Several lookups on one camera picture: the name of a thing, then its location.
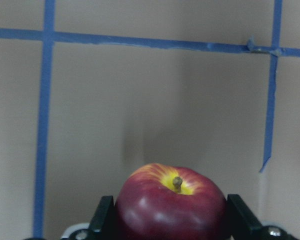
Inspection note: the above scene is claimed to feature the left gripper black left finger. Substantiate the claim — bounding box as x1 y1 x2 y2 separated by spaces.
88 195 115 240

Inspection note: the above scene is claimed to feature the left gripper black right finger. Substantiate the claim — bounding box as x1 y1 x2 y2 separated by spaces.
226 194 270 240

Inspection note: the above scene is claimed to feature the red yellow apple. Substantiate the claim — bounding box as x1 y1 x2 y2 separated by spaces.
115 163 230 240

